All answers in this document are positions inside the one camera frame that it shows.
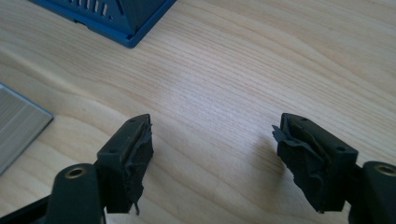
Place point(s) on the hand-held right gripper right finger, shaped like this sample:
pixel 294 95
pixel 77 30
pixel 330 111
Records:
pixel 323 168

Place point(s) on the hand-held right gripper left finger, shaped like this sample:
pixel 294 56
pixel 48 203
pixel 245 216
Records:
pixel 124 161

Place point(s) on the grey ribbed metal plate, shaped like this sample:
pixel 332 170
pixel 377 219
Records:
pixel 15 124

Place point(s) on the blue plastic slotted basket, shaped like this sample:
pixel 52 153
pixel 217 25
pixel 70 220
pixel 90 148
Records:
pixel 112 15

